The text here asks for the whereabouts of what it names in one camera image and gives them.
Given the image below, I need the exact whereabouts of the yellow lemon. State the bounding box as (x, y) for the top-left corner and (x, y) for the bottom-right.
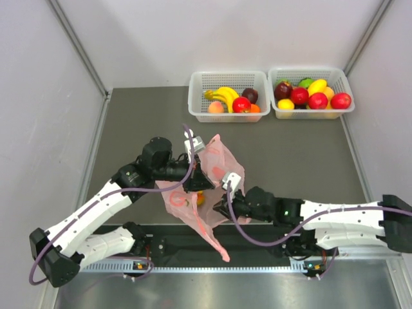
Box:
(277, 98), (295, 110)

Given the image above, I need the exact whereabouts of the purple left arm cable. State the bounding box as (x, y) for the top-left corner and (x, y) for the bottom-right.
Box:
(28, 123), (197, 286)

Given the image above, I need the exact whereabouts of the orange yellow fruit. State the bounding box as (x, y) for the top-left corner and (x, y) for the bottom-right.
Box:
(196, 191), (205, 207)

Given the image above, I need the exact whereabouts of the yellow mango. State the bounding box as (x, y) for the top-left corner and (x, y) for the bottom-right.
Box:
(307, 79), (327, 97)

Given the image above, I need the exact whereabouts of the aluminium frame post right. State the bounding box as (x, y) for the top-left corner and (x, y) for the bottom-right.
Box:
(343, 0), (395, 76)

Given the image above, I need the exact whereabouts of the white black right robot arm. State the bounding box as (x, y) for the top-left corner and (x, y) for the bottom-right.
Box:
(213, 187), (411, 255)

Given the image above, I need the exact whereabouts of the green lime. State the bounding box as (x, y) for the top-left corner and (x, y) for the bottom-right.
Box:
(298, 78), (314, 89)

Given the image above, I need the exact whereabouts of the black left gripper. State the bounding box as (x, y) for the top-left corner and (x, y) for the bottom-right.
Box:
(153, 152), (215, 194)

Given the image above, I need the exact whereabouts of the aluminium frame post left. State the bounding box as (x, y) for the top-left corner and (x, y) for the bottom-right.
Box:
(46, 0), (109, 98)

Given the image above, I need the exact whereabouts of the dark red apple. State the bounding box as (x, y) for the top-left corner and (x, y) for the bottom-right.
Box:
(274, 81), (293, 100)

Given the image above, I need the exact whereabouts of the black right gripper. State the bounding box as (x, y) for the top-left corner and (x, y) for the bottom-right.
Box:
(213, 185), (274, 223)

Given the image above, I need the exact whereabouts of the pink plastic bag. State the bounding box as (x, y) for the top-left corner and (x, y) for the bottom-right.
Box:
(161, 134), (245, 262)

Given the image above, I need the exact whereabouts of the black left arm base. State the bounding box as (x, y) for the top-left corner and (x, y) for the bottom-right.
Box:
(122, 221), (167, 277)

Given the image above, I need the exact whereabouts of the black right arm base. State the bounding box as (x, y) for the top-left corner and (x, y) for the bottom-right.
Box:
(281, 236), (314, 261)

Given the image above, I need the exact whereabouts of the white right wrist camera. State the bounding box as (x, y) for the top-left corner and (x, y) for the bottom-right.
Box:
(221, 172), (242, 193)

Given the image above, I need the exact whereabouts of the white right fruit basket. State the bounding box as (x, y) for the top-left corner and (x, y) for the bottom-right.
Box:
(268, 66), (355, 120)

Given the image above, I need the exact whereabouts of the pale yellow fruit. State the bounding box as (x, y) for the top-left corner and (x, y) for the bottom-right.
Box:
(323, 86), (335, 102)

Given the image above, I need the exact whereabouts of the aluminium frame post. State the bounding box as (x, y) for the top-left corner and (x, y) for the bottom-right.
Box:
(343, 0), (395, 76)
(46, 0), (109, 98)

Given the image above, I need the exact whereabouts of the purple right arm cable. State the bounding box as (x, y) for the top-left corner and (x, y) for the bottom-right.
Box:
(226, 180), (412, 281)

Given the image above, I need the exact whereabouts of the peach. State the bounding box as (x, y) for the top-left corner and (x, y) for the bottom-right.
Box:
(208, 101), (225, 114)

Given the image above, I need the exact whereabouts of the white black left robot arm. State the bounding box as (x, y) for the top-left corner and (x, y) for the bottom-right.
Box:
(29, 136), (214, 288)

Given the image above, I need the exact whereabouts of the white slotted cable duct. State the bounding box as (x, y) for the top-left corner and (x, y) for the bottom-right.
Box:
(93, 259), (326, 274)

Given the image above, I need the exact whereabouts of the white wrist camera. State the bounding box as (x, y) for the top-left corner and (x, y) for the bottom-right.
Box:
(221, 172), (242, 193)
(184, 129), (206, 158)

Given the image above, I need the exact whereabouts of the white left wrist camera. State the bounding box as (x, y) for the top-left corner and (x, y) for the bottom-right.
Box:
(184, 129), (206, 158)

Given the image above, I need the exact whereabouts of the black mounting rail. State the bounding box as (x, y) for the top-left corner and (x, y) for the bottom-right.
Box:
(96, 223), (323, 268)

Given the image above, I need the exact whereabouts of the yellow banana bunch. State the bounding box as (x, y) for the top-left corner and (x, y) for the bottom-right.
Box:
(203, 87), (239, 113)

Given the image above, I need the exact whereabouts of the white fruit basket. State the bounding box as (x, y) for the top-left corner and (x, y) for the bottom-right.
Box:
(188, 71), (271, 122)
(268, 66), (355, 120)

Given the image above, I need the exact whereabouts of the orange tangerine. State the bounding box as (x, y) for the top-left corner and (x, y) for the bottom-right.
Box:
(249, 104), (261, 113)

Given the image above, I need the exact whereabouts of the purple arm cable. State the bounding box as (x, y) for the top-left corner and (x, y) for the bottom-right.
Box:
(28, 123), (197, 286)
(226, 180), (412, 281)

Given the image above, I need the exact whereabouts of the white left fruit basket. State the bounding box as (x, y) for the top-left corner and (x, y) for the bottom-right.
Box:
(188, 71), (271, 122)

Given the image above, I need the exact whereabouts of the dark purple plum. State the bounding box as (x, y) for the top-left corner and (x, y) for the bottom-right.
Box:
(241, 88), (259, 104)

